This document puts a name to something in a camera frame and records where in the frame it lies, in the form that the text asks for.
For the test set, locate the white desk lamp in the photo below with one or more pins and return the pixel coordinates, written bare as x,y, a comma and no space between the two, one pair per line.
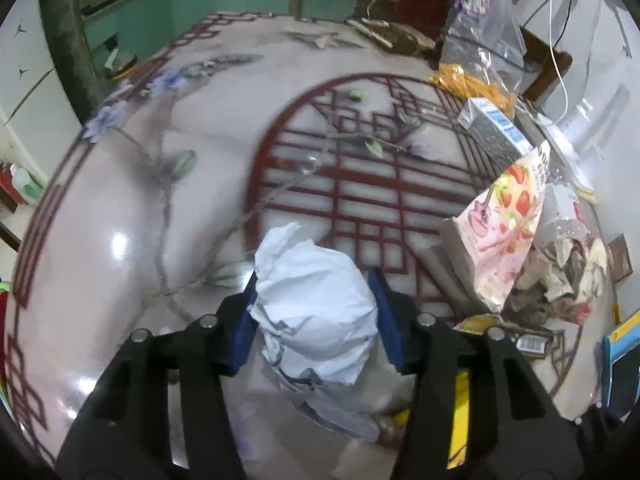
590,110

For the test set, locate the white blue milk carton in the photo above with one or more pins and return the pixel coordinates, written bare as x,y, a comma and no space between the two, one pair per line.
492,135

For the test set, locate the red fire extinguisher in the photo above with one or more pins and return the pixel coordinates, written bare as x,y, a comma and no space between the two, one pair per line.
6,185

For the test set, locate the green kitchen waste bin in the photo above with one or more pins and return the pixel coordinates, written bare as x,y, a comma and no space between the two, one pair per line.
122,65

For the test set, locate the pink brown wrapper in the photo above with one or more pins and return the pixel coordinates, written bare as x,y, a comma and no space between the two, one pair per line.
560,280

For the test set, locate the white refrigerator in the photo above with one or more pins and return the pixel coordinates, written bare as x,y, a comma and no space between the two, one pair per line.
25,60

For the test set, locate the brown wooden board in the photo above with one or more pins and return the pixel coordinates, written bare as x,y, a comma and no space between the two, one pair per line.
617,257

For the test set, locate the yellow packet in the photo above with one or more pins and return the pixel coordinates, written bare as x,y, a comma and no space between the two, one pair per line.
459,410

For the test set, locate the crushed clear plastic bottle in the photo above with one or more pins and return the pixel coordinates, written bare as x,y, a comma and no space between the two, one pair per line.
562,210

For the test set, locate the blue edged dark board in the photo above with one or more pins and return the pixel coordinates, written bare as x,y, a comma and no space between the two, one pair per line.
620,360

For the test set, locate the white paper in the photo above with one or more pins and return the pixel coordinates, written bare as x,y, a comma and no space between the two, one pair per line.
315,305

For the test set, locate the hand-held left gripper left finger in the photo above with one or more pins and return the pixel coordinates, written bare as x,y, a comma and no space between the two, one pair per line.
245,325

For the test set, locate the brown woven mat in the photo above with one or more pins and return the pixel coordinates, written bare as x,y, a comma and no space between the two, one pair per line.
400,35

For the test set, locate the green plastic bottle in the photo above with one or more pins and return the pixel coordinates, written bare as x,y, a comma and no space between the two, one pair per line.
27,187

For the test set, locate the strawberry print snack bag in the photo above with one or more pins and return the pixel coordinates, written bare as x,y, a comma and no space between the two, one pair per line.
500,230

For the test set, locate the plain wooden chair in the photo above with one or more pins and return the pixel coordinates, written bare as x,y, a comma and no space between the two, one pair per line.
542,70

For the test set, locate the clear plastic bag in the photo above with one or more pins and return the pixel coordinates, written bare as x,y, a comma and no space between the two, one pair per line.
490,50

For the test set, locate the small barcode packet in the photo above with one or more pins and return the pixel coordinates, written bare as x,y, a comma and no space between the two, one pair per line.
532,345

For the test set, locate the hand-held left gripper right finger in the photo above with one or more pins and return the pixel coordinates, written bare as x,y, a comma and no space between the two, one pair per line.
390,325

